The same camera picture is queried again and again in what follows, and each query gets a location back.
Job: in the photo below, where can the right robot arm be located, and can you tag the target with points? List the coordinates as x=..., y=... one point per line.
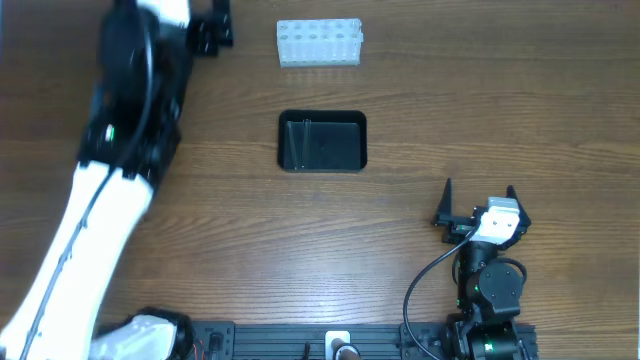
x=492, y=290

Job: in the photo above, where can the mounting rail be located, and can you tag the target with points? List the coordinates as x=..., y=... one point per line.
x=280, y=340

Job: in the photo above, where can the white test tube rack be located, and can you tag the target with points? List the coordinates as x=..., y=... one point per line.
x=320, y=47

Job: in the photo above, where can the black tray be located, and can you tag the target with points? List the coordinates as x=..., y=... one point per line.
x=335, y=150

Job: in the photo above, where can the clear test tube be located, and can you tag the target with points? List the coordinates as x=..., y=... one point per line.
x=304, y=145

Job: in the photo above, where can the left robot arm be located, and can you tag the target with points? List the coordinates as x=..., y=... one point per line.
x=85, y=260

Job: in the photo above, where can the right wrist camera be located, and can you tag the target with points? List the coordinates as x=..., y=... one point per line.
x=497, y=220

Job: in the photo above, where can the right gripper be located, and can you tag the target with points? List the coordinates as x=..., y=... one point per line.
x=455, y=229

